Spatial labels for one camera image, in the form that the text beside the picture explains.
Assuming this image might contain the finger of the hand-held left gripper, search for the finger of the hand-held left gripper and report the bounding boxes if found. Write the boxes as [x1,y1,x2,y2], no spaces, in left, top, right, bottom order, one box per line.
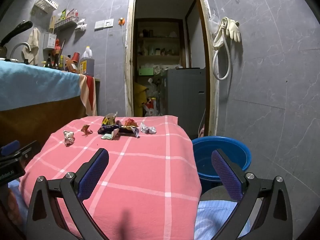
[18,140,41,167]
[0,140,20,157]

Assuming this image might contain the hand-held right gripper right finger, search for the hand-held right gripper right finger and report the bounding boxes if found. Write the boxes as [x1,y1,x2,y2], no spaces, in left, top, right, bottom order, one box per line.
[211,149,293,240]

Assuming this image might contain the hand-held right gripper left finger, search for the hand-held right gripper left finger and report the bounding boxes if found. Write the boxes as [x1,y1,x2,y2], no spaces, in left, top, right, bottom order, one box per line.
[26,148,110,240]

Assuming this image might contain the blue plastic bucket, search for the blue plastic bucket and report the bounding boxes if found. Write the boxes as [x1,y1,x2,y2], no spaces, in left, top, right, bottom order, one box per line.
[191,136,252,193]

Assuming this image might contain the pale wrapper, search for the pale wrapper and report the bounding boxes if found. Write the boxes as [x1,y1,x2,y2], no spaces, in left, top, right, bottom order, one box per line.
[63,130,75,146]

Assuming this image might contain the dark blue snack wrapper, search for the dark blue snack wrapper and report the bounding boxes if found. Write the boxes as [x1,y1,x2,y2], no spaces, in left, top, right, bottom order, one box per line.
[97,124,140,138]

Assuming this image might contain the gold foil wrapper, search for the gold foil wrapper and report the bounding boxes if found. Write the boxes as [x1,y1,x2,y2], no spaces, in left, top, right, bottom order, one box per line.
[102,112,118,127]

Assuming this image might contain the silver wrapper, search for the silver wrapper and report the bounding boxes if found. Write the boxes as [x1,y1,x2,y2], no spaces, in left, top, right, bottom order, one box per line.
[140,122,157,134]

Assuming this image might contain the pink checked blanket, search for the pink checked blanket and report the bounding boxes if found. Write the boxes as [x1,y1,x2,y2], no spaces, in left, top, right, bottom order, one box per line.
[19,115,202,240]

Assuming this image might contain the person's right leg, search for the person's right leg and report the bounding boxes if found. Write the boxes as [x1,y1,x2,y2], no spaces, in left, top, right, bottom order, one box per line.
[194,200,252,240]

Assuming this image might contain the blue towel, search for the blue towel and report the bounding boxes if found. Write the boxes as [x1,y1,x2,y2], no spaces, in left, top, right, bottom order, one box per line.
[0,60,83,112]

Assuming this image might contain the red striped cloth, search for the red striped cloth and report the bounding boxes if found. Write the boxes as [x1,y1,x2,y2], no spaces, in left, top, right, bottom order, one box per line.
[79,74,97,117]

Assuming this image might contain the red and white plastic bag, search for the red and white plastic bag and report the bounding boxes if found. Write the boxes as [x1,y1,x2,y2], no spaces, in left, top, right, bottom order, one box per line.
[143,97,160,117]

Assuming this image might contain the grey washing machine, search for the grey washing machine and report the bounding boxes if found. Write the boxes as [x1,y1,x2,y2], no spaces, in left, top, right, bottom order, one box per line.
[162,67,207,140]

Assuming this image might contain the yellow bag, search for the yellow bag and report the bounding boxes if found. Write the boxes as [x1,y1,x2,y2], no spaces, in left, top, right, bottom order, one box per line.
[134,81,148,105]

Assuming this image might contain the orange packet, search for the orange packet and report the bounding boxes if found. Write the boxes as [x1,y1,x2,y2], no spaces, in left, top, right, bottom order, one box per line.
[64,55,79,73]

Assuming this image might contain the metal faucet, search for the metal faucet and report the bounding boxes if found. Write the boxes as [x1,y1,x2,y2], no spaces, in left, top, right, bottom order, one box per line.
[10,42,31,63]

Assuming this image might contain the clear plastic bags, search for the clear plastic bags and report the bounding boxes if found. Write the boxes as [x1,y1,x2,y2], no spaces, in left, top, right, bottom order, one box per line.
[146,79,163,98]

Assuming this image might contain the large oil bottle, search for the large oil bottle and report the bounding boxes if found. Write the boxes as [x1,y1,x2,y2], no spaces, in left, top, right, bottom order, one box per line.
[79,46,95,77]

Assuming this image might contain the beige hanging towel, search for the beige hanging towel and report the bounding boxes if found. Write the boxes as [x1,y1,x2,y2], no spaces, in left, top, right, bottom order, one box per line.
[22,27,40,64]

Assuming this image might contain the white utensil holder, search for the white utensil holder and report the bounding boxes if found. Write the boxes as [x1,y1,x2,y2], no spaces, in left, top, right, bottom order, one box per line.
[42,32,57,50]

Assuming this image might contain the wooden shelf unit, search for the wooden shelf unit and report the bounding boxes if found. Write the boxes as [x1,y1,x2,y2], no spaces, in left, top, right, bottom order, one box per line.
[135,19,187,75]

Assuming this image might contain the white hanging plastic bag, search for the white hanging plastic bag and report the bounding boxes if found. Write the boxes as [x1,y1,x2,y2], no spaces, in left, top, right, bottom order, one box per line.
[75,19,88,32]

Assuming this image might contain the cream rubber gloves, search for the cream rubber gloves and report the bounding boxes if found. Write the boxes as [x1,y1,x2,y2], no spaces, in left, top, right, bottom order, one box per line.
[225,17,242,43]

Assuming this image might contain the clear hanging plastic bag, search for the clear hanging plastic bag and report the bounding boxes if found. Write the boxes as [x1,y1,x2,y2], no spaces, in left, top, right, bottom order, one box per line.
[209,9,220,34]

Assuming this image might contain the white floor cable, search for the white floor cable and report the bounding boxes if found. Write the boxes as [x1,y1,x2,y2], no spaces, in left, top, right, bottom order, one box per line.
[199,110,207,135]

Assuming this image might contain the white hose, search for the white hose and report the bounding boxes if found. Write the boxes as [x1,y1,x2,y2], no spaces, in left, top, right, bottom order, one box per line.
[212,17,232,81]

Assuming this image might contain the black pan handle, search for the black pan handle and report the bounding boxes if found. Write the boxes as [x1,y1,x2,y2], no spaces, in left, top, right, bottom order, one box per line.
[0,21,33,45]

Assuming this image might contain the worn door frame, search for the worn door frame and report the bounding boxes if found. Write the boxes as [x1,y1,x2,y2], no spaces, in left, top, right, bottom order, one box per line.
[124,0,219,137]

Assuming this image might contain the wall rack with packets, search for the wall rack with packets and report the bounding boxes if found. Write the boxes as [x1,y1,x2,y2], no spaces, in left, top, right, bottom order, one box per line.
[54,9,79,29]

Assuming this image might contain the white wall basket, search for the white wall basket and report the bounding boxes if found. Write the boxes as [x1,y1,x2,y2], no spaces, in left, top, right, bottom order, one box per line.
[35,0,59,12]

